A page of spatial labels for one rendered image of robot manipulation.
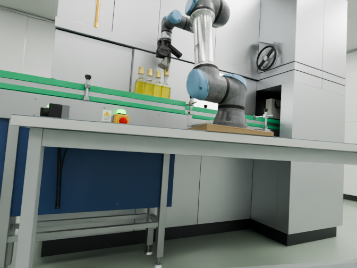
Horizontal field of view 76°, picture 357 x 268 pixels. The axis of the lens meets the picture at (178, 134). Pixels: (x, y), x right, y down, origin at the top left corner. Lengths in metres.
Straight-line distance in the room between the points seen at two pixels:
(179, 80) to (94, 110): 0.74
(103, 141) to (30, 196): 0.29
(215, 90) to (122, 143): 0.42
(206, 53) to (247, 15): 1.41
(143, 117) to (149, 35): 0.70
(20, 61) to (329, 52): 4.29
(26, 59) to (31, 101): 3.48
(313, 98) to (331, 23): 0.73
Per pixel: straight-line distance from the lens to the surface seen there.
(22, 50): 4.73
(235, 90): 0.99
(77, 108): 1.22
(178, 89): 1.70
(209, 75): 0.93
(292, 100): 1.95
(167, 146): 0.87
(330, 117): 2.33
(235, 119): 0.96
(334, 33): 2.57
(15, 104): 1.23
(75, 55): 1.60
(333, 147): 1.21
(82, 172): 1.24
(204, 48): 1.03
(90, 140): 0.87
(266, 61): 2.21
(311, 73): 2.17
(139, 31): 1.75
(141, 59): 1.65
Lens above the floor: 0.68
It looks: 3 degrees up
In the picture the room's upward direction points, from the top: 4 degrees clockwise
